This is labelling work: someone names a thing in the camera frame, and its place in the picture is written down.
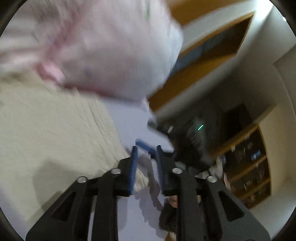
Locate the beige cable knit sweater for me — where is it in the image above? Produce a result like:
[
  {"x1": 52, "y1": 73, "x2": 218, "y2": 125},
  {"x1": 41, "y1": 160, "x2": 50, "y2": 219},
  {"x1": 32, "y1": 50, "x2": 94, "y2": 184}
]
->
[{"x1": 0, "y1": 71, "x2": 150, "y2": 223}]

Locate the wooden bookshelf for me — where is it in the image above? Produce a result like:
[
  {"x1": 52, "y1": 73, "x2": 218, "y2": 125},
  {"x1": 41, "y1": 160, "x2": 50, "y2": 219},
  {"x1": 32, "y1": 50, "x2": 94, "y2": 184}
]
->
[{"x1": 210, "y1": 123, "x2": 271, "y2": 209}]

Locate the pink floral pillow right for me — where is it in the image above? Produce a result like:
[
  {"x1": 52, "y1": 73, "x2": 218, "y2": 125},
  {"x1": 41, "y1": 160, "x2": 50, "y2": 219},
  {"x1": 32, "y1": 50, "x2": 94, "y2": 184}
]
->
[{"x1": 1, "y1": 1, "x2": 183, "y2": 102}]

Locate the wooden headboard frame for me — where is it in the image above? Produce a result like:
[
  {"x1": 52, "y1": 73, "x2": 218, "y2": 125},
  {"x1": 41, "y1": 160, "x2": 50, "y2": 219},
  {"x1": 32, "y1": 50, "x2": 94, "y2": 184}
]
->
[{"x1": 149, "y1": 1, "x2": 256, "y2": 111}]

